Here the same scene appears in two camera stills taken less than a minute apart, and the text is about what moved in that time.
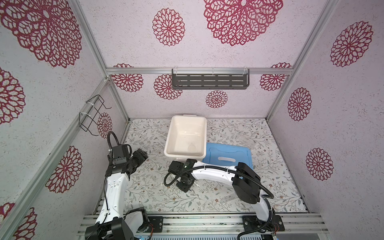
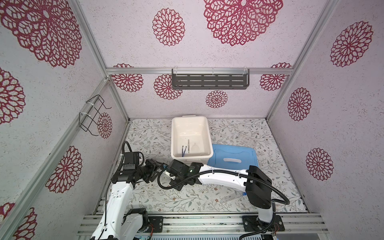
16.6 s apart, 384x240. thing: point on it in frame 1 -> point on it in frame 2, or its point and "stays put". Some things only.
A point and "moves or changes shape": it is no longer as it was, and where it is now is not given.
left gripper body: (136, 159) -> (149, 170)
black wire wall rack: (91, 119) stays put
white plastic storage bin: (186, 137) moves or changes shape
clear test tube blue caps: (229, 197) stays put
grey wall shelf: (210, 78) stays put
